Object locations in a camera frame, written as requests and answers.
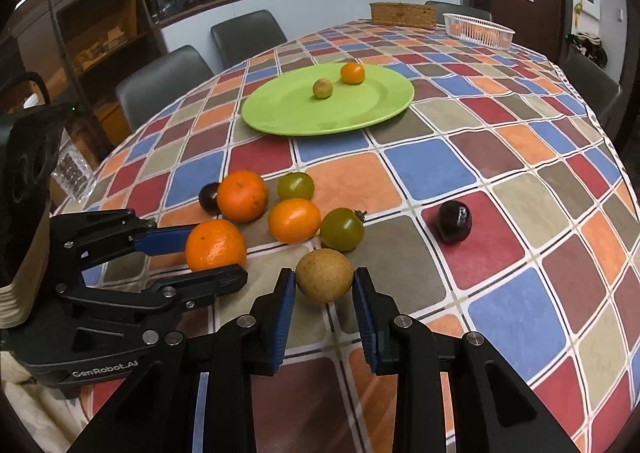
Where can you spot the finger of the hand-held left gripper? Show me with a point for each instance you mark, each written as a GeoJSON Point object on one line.
{"type": "Point", "coordinates": [200, 283]}
{"type": "Point", "coordinates": [165, 239]}

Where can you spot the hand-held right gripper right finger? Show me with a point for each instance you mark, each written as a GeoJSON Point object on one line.
{"type": "Point", "coordinates": [364, 320]}

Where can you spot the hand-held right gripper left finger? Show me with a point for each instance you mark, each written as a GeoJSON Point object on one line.
{"type": "Point", "coordinates": [286, 315]}

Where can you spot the brown round fruit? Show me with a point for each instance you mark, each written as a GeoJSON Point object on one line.
{"type": "Point", "coordinates": [324, 275]}

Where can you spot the green plate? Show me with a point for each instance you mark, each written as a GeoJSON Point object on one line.
{"type": "Point", "coordinates": [300, 113]}

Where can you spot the clear plastic tray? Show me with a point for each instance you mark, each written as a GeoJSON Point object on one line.
{"type": "Point", "coordinates": [72, 170]}

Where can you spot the dark purple plum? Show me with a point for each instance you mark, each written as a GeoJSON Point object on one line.
{"type": "Point", "coordinates": [454, 222]}
{"type": "Point", "coordinates": [207, 198]}

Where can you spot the green tomato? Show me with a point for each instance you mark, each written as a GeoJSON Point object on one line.
{"type": "Point", "coordinates": [296, 185]}
{"type": "Point", "coordinates": [341, 230]}

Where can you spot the orange tomato centre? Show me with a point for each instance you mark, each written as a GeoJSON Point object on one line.
{"type": "Point", "coordinates": [294, 221]}

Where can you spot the grey chair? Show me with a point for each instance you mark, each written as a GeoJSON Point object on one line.
{"type": "Point", "coordinates": [160, 83]}
{"type": "Point", "coordinates": [247, 38]}
{"type": "Point", "coordinates": [460, 10]}
{"type": "Point", "coordinates": [592, 83]}

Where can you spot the colourful checkered tablecloth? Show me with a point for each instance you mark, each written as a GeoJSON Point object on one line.
{"type": "Point", "coordinates": [430, 168]}

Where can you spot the wooden shelf cabinet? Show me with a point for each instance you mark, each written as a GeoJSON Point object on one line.
{"type": "Point", "coordinates": [100, 33]}

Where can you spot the cream patterned cloth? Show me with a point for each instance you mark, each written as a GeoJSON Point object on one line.
{"type": "Point", "coordinates": [40, 413]}

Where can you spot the small brown-green fruit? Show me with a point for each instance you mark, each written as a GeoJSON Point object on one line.
{"type": "Point", "coordinates": [323, 88]}

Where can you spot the small orange mandarin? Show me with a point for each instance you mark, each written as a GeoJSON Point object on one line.
{"type": "Point", "coordinates": [352, 73]}

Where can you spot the wicker basket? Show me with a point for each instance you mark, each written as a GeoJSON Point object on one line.
{"type": "Point", "coordinates": [402, 15]}

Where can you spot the white plastic basket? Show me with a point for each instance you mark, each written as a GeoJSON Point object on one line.
{"type": "Point", "coordinates": [477, 32]}

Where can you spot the dark bag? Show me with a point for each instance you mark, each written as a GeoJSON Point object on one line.
{"type": "Point", "coordinates": [590, 49]}

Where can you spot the wall switch panel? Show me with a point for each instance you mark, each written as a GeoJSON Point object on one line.
{"type": "Point", "coordinates": [588, 4]}

